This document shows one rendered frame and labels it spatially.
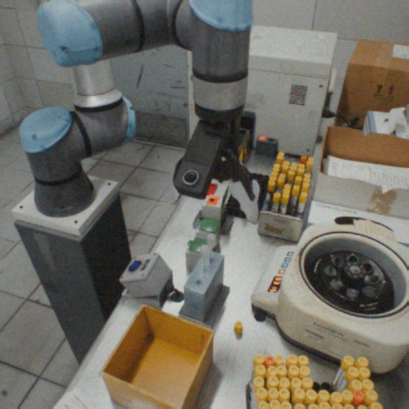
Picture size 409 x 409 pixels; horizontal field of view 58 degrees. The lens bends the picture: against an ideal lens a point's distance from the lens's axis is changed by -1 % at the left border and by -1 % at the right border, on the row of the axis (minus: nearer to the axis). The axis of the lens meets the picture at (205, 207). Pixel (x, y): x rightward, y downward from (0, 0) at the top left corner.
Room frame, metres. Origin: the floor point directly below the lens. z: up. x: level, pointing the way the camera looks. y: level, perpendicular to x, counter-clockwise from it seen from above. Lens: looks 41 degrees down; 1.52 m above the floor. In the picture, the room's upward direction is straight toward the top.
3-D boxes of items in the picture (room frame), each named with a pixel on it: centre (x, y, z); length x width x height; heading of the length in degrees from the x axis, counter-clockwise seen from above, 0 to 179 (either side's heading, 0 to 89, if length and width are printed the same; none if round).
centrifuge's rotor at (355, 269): (0.44, -0.27, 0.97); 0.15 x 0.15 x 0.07
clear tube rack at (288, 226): (0.74, -0.21, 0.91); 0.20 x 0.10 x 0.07; 161
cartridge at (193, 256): (0.55, 0.01, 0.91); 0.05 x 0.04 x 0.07; 71
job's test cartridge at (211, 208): (0.69, -0.02, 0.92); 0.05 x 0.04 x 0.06; 71
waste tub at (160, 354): (0.29, 0.07, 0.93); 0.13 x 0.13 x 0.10; 67
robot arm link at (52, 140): (0.76, 0.35, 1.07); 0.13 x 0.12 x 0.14; 129
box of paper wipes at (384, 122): (1.07, -0.59, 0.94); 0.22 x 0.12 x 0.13; 165
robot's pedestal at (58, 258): (0.76, 0.36, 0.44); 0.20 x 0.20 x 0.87; 71
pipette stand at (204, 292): (0.45, 0.00, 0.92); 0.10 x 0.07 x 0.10; 156
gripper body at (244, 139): (0.51, -0.02, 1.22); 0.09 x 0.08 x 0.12; 157
